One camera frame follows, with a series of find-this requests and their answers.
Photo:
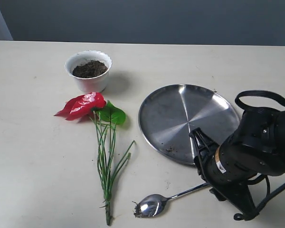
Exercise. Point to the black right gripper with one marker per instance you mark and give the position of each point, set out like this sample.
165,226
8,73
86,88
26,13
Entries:
227,167

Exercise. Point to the stainless steel spoon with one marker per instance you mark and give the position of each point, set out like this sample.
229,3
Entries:
153,205

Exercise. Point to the red artificial flower green stem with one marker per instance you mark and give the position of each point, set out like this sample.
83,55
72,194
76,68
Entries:
106,117

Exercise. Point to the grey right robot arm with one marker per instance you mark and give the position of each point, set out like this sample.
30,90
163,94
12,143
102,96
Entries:
268,126

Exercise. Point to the dark soil in pot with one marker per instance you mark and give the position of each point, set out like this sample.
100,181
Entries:
91,69

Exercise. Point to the white scalloped flower pot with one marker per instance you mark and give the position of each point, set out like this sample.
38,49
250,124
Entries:
92,84

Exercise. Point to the round stainless steel plate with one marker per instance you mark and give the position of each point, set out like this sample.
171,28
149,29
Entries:
168,115

